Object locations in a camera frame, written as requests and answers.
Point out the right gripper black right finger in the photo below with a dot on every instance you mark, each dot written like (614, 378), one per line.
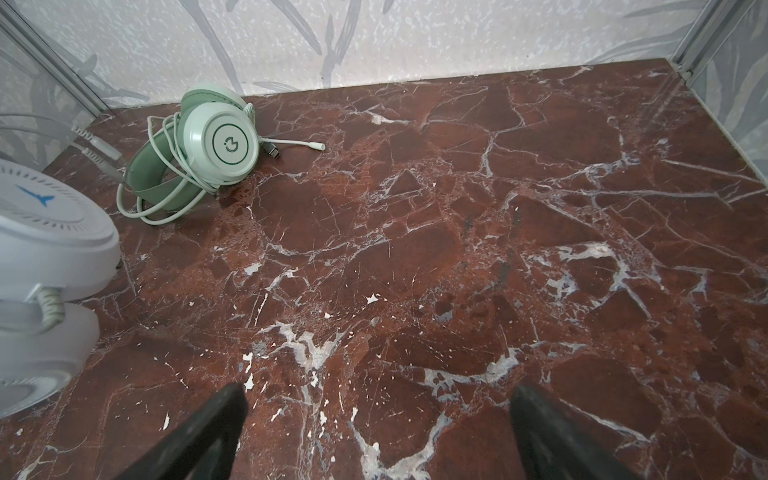
(552, 446)

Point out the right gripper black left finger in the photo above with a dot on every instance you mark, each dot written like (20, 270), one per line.
(203, 447)

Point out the white headphones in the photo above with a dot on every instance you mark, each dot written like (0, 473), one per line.
(57, 247)

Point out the mint green headphones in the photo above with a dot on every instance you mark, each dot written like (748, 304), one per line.
(210, 143)

